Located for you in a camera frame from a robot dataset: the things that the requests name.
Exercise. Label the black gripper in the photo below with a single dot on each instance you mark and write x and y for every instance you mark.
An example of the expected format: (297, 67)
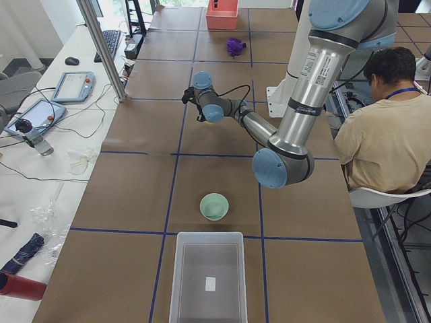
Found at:
(201, 117)

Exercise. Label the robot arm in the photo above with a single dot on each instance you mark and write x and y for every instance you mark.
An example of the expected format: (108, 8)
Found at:
(337, 29)

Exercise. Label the black power box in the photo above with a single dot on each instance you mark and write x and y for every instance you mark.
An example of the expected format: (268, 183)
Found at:
(133, 46)

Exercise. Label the clear plastic storage box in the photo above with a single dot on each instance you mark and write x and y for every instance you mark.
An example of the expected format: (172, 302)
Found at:
(209, 283)

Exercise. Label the purple crumpled cloth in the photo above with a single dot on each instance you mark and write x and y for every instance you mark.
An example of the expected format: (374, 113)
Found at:
(235, 47)

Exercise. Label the mint green bowl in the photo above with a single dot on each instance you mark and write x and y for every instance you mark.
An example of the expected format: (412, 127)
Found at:
(214, 206)

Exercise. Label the pink plastic bin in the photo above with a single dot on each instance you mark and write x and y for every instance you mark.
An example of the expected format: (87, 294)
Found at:
(224, 17)

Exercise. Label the black keyboard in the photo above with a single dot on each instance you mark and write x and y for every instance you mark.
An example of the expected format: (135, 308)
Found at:
(112, 39)

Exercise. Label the far teach pendant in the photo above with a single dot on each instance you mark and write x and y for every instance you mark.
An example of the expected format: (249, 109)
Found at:
(74, 87)

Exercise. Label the teach pendant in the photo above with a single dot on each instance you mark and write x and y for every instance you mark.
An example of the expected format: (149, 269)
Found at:
(74, 87)
(42, 114)

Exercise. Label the white crumpled tissue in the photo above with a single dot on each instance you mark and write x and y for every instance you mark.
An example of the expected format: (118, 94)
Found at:
(79, 160)

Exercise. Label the black computer mouse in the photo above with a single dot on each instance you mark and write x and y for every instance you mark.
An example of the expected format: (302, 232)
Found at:
(72, 61)

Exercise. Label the near teach pendant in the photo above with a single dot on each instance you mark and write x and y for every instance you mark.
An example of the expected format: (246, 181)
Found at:
(42, 114)

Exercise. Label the clear water bottle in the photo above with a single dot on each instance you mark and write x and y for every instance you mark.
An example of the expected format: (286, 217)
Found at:
(32, 137)

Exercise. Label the white chair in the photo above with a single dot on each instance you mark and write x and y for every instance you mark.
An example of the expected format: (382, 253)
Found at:
(367, 198)

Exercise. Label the clear plastic wrap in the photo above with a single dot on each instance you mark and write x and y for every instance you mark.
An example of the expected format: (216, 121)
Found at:
(52, 222)

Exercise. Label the person in beige shirt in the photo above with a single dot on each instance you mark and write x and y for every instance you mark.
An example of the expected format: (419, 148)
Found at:
(385, 146)

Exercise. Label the grey office chair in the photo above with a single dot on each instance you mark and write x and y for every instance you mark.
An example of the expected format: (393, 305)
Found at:
(15, 88)

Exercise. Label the folded blue umbrella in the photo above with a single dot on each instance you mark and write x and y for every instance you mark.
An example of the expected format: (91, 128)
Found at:
(24, 254)

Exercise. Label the red metal bottle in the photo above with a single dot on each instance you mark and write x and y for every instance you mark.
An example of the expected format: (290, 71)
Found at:
(22, 288)

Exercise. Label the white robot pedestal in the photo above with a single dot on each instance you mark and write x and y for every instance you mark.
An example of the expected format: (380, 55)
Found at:
(278, 97)

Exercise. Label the aluminium frame post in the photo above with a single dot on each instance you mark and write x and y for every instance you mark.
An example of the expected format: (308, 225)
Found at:
(91, 21)

